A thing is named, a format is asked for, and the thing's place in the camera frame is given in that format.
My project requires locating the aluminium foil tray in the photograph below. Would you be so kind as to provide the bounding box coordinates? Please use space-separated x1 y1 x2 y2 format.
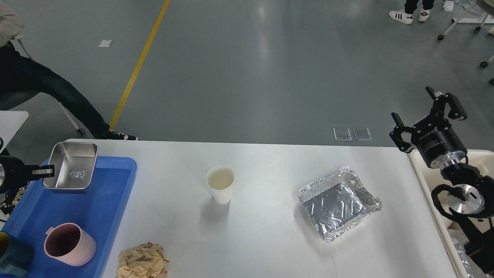
298 166 382 242

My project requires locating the person with white sneakers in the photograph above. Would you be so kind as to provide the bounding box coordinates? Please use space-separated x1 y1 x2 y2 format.
388 0 435 24

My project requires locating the pink mug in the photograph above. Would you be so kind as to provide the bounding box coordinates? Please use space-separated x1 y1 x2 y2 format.
44 223 97 267

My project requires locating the white wheeled rack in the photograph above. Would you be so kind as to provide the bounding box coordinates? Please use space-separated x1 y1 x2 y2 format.
438 0 494 85

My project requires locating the stainless steel rectangular container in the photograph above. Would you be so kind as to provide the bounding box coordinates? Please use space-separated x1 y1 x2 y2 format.
42 141 98 193

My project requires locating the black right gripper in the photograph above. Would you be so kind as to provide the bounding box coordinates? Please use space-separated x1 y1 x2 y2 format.
389 86 468 168

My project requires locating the clear floor plate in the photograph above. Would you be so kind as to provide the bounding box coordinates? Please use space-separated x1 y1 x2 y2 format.
333 127 352 141
352 127 372 141

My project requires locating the person in beige sweater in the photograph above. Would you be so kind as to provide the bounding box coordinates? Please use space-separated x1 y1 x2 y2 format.
0 2 138 141

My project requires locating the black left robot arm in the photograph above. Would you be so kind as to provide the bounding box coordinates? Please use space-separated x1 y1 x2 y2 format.
0 149 55 215

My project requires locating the white paper by rack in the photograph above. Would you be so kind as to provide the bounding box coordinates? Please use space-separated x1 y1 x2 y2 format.
443 0 455 12

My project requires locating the clear floor plate left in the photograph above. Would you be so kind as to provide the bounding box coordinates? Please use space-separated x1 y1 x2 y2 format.
333 127 352 141

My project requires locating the white rolling chair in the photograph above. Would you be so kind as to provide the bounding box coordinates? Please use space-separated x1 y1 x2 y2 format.
1 31 85 137

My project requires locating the beige plastic bin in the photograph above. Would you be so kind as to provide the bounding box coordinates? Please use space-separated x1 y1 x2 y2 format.
408 150 494 278

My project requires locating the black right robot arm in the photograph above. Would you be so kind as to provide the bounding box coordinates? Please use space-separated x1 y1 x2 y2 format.
389 86 494 275

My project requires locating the crumpled brown paper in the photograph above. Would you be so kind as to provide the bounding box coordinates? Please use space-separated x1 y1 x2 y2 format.
116 242 169 278

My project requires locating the white paper cup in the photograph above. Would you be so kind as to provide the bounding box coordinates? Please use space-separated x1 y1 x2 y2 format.
205 166 235 205

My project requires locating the foil tray in bin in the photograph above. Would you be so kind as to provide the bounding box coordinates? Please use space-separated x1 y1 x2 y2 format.
452 239 489 278

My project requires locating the white side table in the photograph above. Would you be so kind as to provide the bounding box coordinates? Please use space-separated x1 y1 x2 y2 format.
0 110 29 152

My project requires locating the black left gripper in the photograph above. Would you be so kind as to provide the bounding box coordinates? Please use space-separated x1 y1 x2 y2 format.
0 156 55 193

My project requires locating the blue plastic tray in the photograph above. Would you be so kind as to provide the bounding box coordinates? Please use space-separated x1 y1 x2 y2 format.
2 156 137 278

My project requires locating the clear floor plate right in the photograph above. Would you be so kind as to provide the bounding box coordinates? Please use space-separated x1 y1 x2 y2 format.
352 127 372 141

